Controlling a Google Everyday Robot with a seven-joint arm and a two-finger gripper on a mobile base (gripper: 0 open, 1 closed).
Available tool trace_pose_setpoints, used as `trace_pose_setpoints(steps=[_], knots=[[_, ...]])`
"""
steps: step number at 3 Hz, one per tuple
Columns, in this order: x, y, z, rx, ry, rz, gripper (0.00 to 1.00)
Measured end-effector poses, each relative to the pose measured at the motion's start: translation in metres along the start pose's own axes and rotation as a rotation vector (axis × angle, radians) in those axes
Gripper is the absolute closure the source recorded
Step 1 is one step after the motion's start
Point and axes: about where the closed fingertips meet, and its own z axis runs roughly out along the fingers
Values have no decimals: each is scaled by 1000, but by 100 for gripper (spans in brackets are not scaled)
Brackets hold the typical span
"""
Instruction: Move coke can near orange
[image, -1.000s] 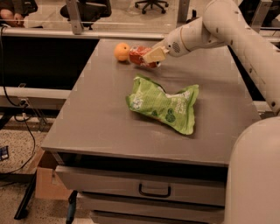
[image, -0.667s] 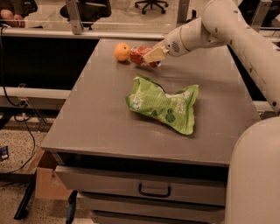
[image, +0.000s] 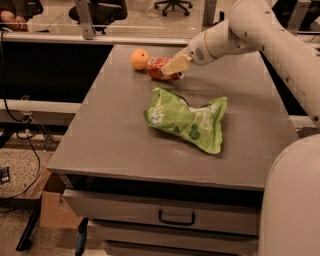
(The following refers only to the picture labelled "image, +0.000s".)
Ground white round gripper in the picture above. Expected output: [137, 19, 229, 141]
[160, 31, 217, 76]

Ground red coke can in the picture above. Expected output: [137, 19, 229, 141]
[147, 57, 184, 81]

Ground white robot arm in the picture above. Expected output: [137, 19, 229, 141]
[161, 0, 320, 256]

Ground orange fruit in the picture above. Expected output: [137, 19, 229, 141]
[130, 49, 150, 71]

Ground green chip bag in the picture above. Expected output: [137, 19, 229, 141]
[143, 87, 227, 154]

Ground black chair base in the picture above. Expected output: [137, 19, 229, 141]
[153, 0, 193, 17]

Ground black office chair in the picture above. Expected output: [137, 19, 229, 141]
[68, 0, 129, 36]

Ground grey top drawer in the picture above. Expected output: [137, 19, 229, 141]
[63, 189, 259, 236]

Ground grey drawer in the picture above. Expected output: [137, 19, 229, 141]
[63, 189, 259, 236]
[88, 221, 258, 255]

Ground grey middle drawer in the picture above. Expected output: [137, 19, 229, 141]
[88, 221, 258, 255]

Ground cardboard box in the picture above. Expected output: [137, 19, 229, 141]
[34, 169, 82, 229]

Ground metal railing frame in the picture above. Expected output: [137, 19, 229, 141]
[0, 0, 320, 48]

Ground black drawer handle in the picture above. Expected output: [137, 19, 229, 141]
[158, 210, 196, 227]

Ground black power cable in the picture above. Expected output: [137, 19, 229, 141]
[0, 29, 42, 214]

